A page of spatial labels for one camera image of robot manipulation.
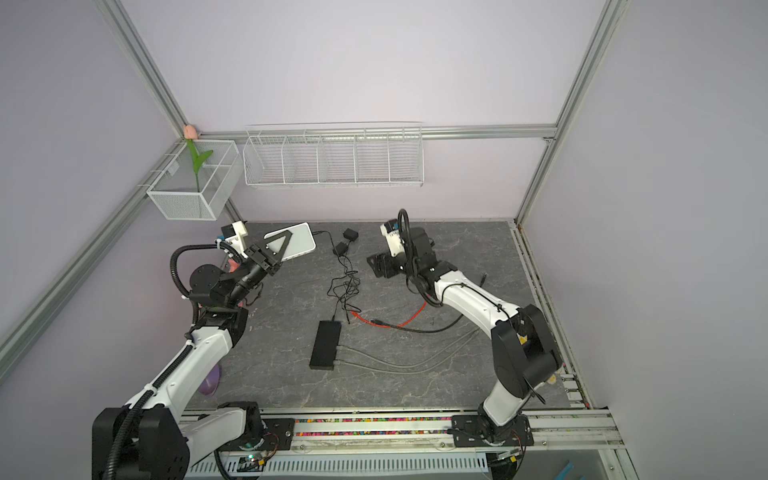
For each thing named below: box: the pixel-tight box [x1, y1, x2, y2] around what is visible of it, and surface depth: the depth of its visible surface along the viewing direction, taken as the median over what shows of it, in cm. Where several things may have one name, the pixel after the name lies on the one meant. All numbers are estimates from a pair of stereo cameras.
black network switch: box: [309, 321, 342, 371], surface depth 89 cm
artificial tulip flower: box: [183, 124, 213, 192], surface depth 92 cm
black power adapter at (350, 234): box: [342, 228, 359, 242], surface depth 117 cm
